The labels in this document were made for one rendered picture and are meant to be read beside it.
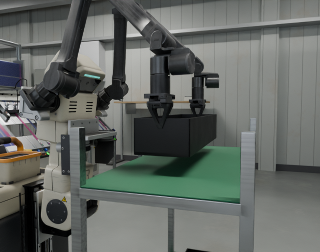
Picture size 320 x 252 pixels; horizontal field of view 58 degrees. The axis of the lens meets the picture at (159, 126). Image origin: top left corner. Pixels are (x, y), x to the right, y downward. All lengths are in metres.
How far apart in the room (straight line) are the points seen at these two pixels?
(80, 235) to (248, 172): 0.45
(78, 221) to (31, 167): 0.78
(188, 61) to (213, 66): 5.04
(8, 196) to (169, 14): 5.34
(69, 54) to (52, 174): 0.50
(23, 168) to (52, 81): 0.59
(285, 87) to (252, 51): 0.87
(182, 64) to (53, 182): 0.76
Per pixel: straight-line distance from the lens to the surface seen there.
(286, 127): 5.73
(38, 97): 1.10
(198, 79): 1.37
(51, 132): 1.30
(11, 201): 1.42
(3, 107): 3.50
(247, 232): 0.68
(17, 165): 1.48
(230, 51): 5.83
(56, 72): 1.04
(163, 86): 0.82
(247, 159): 0.64
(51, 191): 1.31
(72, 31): 1.10
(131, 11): 0.97
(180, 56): 0.81
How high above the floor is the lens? 1.15
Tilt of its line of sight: 4 degrees down
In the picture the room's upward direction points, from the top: straight up
